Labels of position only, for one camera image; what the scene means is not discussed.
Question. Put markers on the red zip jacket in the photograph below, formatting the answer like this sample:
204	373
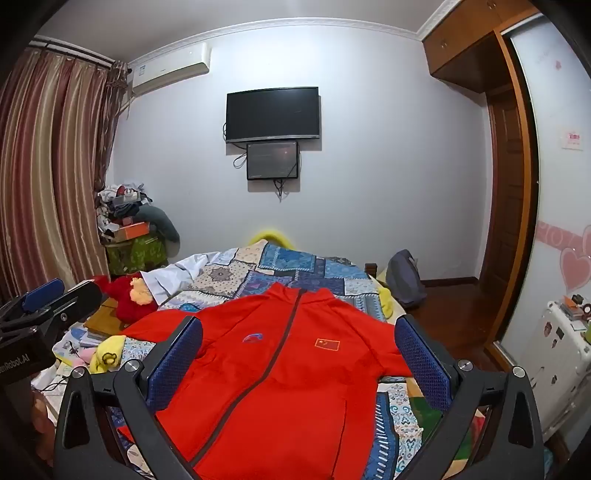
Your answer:
277	392

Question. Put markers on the yellow soft toy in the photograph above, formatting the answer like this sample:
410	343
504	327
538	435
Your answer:
107	355

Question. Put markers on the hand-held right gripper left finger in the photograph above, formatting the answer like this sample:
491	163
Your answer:
173	364

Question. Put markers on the yellow fleece cloth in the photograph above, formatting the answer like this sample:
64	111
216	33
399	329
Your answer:
385	302

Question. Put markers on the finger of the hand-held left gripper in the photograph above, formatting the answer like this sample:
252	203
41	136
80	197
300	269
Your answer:
44	290
76	297

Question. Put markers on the assorted small items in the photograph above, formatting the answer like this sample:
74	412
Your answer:
577	309

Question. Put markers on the red plush toy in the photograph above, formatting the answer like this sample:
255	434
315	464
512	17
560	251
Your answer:
122	300

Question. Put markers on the stack of books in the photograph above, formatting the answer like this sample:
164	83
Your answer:
104	321

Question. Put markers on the yellow plush cushion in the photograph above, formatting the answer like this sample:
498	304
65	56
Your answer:
270	235

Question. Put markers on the grey backpack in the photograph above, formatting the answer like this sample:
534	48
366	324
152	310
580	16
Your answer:
406	279

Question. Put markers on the orange box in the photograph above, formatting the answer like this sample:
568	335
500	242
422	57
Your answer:
131	230

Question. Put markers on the blue patchwork quilt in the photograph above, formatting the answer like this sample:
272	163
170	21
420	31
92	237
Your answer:
295	265

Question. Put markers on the black wall television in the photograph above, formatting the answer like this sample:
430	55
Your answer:
272	113

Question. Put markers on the small black wall monitor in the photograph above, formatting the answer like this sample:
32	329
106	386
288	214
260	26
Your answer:
272	159

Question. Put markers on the wooden bed post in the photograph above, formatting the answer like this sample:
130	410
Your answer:
370	268

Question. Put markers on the person's left forearm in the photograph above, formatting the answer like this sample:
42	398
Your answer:
41	420

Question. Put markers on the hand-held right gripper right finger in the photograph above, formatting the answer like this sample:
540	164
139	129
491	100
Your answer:
422	369

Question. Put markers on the wooden wardrobe with white door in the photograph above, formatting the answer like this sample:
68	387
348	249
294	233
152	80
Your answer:
549	184

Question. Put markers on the green cloth covered cabinet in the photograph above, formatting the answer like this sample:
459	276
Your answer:
136	256

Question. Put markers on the white air conditioner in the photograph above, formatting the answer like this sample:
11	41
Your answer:
168	69

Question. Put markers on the white shirt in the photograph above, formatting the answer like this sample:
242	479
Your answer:
171	274

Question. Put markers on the pile of clothes and clutter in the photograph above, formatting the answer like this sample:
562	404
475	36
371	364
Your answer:
122	203

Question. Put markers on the striped brown curtain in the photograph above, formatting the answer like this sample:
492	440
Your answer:
51	161

